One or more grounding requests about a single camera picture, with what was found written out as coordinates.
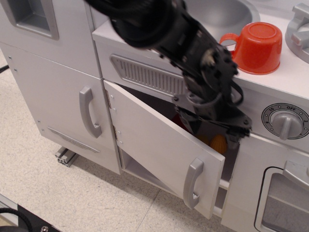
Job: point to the grey stove burner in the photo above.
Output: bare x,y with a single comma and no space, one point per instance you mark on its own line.
296,40

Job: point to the orange toy food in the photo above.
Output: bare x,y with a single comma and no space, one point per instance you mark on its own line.
219,144

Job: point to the grey oven door handle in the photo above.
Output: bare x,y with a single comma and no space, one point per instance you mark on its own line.
297,173

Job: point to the grey timer knob dial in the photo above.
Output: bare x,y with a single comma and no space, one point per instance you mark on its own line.
286,121

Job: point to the white toy kitchen body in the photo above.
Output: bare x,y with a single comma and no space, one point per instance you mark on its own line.
87,197

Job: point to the orange plastic cup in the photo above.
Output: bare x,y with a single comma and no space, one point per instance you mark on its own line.
257,48

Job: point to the grey vent grille panel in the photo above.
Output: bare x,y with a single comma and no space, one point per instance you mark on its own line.
147,79

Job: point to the silver fridge nameplate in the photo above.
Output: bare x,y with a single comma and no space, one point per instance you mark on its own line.
73,141

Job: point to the white cabinet door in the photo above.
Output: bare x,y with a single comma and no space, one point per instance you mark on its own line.
146,132

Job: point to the grey cabinet door handle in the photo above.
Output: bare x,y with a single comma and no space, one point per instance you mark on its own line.
195,169

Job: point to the white toy oven door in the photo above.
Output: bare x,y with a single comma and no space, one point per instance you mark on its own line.
283,206

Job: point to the grey ice dispenser recess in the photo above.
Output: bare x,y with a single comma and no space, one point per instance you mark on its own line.
35,16

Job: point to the aluminium extrusion bar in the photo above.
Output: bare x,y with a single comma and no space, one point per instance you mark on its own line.
66,157

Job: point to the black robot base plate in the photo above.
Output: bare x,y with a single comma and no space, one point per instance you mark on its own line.
25,224

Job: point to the grey fridge door handle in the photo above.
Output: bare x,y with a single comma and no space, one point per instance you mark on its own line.
85,98

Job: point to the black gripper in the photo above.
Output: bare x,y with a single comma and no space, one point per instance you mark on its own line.
207,120

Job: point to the white fridge door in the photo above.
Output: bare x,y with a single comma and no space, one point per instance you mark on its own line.
51,92

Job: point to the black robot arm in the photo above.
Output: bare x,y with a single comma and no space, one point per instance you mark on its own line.
166,27

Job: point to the grey toy sink basin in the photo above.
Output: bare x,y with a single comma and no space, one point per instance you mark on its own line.
220,17

